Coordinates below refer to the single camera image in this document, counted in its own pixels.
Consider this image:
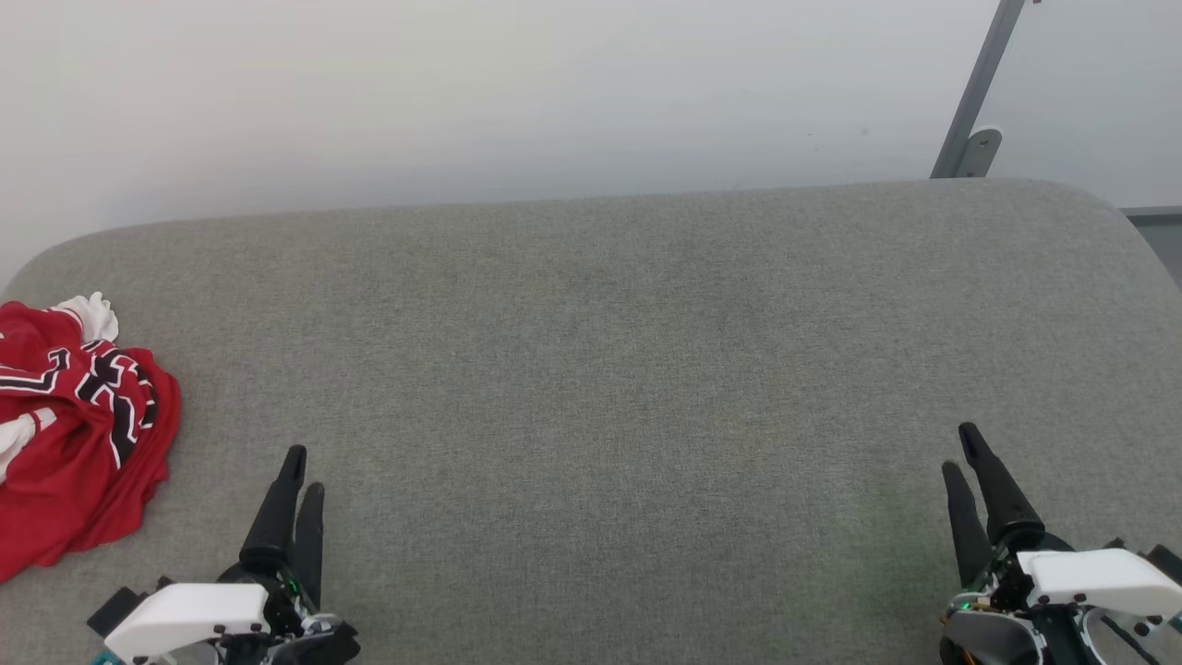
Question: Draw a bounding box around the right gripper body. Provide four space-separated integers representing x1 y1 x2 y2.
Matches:
940 534 1146 665

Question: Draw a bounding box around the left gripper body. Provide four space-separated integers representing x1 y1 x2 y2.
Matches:
218 563 361 665

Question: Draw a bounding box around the grey metal pole bracket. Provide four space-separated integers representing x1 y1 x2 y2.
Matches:
956 127 1004 179

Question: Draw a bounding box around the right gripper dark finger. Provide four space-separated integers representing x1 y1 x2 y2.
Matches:
942 461 995 590
958 422 1046 549

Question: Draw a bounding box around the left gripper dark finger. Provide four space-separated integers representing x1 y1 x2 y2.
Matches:
240 446 308 570
294 482 326 608

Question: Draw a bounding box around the grey fabric sofa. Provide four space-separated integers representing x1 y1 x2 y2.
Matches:
0 177 1182 665

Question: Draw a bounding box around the red Bulls 23 jersey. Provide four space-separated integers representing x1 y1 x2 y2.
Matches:
0 292 182 585

